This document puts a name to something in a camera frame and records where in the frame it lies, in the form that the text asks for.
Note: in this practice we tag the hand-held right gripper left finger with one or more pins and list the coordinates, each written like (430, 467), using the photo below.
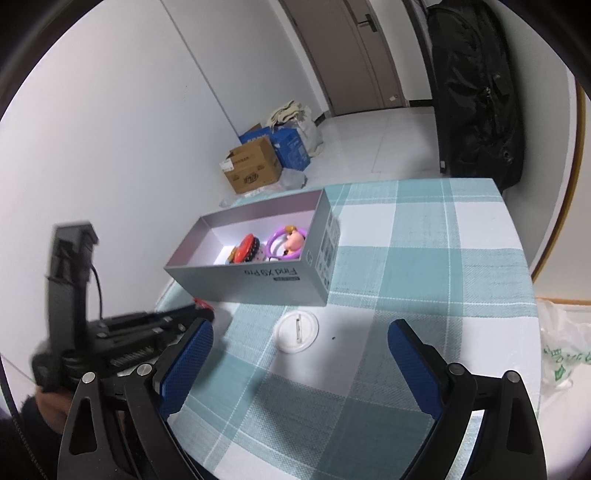
(184, 364)

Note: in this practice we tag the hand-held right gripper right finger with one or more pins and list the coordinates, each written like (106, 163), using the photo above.
(415, 369)

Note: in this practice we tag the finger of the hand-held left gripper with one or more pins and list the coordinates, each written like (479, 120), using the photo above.
(157, 318)
(147, 336)

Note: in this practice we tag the red transparent hair clip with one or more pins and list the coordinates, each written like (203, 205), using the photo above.
(203, 304)

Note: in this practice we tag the white round pin badge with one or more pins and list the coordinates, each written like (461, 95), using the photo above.
(288, 339)

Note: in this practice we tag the red round badge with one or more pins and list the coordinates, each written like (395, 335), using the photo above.
(247, 241)

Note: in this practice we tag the grey cardboard box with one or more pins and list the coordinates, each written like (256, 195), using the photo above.
(277, 286)

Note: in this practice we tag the person's left forearm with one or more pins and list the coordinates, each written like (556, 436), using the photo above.
(23, 443)

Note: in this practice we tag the person's left hand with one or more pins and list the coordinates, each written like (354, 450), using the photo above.
(53, 408)

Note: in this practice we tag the teal plaid tablecloth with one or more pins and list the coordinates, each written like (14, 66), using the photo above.
(415, 277)

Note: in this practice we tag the green printed plastic bag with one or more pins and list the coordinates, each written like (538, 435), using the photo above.
(563, 355)

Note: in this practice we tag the brown cardboard box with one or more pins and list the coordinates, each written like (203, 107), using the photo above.
(254, 166)

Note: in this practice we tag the blue cardboard box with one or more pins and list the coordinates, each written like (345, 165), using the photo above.
(291, 147)

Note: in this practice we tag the white wood-edged panel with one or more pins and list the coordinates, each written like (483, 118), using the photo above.
(568, 207)

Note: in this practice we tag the white bags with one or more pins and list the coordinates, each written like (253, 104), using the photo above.
(295, 115)

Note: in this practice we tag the black hanging bag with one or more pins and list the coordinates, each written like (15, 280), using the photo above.
(475, 92)

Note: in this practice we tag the grey door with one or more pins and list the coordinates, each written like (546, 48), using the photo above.
(346, 55)

